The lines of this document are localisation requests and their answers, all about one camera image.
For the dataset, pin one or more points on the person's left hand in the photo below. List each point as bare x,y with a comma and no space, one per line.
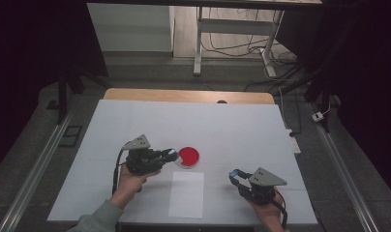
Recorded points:
130,187

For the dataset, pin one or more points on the white power strip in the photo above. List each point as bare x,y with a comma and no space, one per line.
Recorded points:
294,143

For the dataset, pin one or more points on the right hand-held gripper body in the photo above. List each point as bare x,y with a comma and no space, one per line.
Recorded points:
263,191

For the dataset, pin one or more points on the person's right hand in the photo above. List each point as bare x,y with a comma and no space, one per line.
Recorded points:
271,214

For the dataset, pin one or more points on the black metal stand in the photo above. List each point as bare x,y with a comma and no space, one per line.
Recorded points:
62,100
325,96

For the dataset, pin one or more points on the white paper sheet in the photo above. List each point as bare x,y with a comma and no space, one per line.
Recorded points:
186,195

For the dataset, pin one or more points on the blue stamp cap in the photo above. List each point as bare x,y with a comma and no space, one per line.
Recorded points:
234,173

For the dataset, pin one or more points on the white plug adapter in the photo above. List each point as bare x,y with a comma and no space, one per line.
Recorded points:
317,116

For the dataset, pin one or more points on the white desk frame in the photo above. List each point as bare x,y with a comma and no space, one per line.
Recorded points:
232,26

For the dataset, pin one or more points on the black floor frame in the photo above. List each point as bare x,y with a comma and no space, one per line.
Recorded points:
71,136

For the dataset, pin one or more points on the white panel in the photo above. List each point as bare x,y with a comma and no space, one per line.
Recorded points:
132,29

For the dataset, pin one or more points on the dark curtain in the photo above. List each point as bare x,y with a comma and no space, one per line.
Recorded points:
371,80
29,64

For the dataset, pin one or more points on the round red ink pad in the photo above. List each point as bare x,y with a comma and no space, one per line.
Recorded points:
189,156

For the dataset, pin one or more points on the white table cover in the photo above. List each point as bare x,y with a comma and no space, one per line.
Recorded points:
200,129

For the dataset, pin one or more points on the metal floor rail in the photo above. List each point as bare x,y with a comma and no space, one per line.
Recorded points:
35,174
345,174

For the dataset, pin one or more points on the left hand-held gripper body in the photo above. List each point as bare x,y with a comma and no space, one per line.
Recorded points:
142,161

